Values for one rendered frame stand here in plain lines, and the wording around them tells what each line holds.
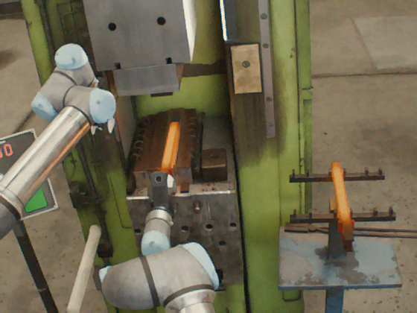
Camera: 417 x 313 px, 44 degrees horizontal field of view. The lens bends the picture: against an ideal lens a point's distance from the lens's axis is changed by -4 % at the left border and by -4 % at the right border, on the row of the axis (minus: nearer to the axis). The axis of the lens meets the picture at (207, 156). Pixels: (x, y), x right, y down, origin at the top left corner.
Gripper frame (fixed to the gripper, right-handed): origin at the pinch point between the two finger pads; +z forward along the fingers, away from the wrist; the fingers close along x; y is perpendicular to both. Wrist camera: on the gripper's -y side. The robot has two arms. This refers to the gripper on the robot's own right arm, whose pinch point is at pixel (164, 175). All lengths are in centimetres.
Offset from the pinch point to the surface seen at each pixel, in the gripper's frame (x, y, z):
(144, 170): -8.7, 3.6, 9.8
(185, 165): 6.1, 2.6, 9.0
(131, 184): -13.5, 7.2, 7.1
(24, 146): -45.6, -14.4, 1.9
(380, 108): 133, 99, 224
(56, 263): -85, 100, 72
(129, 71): -6.8, -33.9, 8.3
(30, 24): -40, -49, 22
